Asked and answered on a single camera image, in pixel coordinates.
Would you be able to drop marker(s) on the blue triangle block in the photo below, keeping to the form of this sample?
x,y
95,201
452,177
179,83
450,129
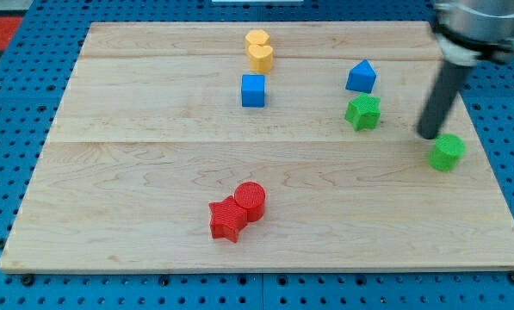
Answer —
x,y
361,78

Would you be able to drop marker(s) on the red star block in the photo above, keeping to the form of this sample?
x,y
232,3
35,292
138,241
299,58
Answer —
x,y
228,219

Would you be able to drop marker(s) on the green cylinder block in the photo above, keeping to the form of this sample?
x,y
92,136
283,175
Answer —
x,y
446,153

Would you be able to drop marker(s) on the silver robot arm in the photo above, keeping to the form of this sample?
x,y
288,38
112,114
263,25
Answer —
x,y
467,32

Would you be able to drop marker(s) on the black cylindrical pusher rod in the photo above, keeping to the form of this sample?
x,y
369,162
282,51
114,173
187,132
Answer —
x,y
450,79

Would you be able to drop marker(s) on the blue cube block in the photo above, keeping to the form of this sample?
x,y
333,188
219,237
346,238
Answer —
x,y
253,91

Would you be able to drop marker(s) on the wooden board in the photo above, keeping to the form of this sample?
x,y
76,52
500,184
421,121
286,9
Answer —
x,y
150,130

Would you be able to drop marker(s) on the red cylinder block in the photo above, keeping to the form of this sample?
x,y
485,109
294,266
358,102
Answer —
x,y
251,197

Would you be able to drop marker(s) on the yellow heart block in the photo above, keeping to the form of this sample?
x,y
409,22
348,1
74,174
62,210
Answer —
x,y
260,58

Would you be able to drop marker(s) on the green star block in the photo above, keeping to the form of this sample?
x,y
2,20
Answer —
x,y
363,112

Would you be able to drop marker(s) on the yellow hexagon block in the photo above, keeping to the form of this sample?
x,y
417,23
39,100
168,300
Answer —
x,y
257,37

